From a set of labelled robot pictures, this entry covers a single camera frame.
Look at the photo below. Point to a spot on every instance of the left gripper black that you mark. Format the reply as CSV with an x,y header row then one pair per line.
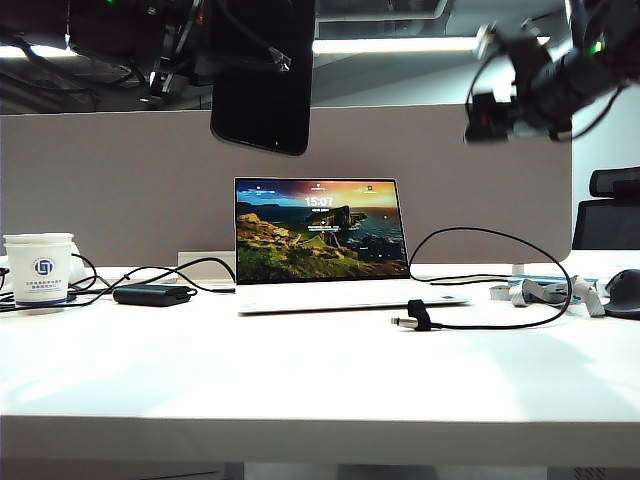
x,y
190,40

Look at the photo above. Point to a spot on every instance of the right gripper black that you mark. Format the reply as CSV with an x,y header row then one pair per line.
x,y
530,90

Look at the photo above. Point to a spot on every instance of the black smartphone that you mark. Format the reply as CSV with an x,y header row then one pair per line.
x,y
260,110

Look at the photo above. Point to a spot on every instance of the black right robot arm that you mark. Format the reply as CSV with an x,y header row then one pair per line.
x,y
590,80

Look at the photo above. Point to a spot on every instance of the white ceiling light strip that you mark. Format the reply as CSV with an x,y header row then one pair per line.
x,y
400,46

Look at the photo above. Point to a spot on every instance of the white partition support foot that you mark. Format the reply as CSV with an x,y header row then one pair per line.
x,y
517,270

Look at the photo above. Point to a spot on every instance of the black office chair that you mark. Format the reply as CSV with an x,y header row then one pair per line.
x,y
607,220

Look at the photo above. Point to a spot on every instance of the teal flat card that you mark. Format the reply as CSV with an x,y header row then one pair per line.
x,y
590,282

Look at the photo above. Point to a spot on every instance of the white open laptop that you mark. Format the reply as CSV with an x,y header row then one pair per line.
x,y
320,235

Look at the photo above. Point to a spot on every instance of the black computer mouse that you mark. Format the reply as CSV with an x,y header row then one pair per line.
x,y
625,295

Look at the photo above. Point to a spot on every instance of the black power adapter brick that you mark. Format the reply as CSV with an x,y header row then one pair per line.
x,y
145,295

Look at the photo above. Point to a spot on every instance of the white paper cup blue logo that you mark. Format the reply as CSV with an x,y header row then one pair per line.
x,y
42,285

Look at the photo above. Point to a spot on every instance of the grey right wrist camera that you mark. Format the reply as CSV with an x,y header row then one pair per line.
x,y
487,42

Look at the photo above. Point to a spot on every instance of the silver partition bracket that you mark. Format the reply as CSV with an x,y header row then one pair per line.
x,y
195,268

